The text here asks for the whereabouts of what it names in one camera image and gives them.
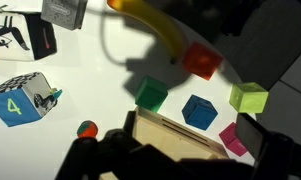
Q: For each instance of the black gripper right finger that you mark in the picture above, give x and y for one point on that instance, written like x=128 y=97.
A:
x=252 y=135

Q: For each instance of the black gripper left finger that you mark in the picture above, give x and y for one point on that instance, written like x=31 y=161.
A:
x=129 y=122

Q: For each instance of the yellow banana toy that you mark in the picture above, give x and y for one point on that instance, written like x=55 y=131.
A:
x=168 y=31

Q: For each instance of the magenta cube block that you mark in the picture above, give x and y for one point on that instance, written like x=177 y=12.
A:
x=231 y=141

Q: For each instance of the lime green cube block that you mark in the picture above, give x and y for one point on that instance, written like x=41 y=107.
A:
x=248 y=97

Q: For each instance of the small orange green ball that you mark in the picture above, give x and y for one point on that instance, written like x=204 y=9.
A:
x=87 y=129

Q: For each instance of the blue cube block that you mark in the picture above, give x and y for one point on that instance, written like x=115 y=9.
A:
x=198 y=112

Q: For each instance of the round white table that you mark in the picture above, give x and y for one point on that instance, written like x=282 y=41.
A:
x=94 y=68

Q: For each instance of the orange cube block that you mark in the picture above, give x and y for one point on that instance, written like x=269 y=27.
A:
x=201 y=60

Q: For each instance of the blue number four soft cube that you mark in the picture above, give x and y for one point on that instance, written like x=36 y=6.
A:
x=26 y=98

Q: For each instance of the grey cube block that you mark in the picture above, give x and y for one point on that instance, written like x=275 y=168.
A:
x=68 y=14

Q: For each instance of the black white soft cube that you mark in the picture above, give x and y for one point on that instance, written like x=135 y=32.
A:
x=25 y=37

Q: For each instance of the wooden tray frame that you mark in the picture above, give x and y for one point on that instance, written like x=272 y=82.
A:
x=156 y=149

